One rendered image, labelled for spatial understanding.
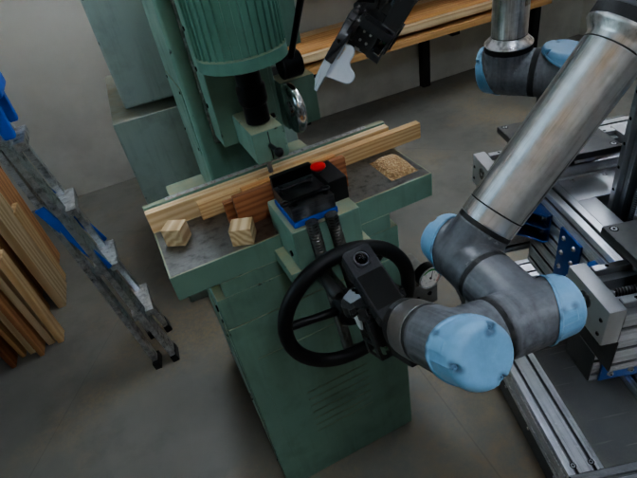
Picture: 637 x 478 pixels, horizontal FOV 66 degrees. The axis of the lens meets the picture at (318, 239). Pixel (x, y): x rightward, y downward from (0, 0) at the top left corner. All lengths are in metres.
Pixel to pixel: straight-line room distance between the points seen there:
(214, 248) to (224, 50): 0.37
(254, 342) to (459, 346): 0.71
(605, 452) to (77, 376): 1.85
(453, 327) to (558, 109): 0.28
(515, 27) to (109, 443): 1.79
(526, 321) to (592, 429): 1.00
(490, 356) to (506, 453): 1.19
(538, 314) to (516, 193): 0.15
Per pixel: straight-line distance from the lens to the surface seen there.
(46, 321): 2.40
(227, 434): 1.82
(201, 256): 1.00
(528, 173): 0.63
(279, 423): 1.40
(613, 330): 1.06
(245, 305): 1.07
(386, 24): 0.87
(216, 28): 0.93
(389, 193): 1.08
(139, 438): 1.95
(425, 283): 1.20
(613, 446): 1.53
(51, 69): 3.33
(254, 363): 1.20
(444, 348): 0.51
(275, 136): 1.03
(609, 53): 0.65
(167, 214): 1.11
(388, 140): 1.22
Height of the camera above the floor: 1.48
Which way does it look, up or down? 37 degrees down
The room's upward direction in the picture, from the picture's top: 11 degrees counter-clockwise
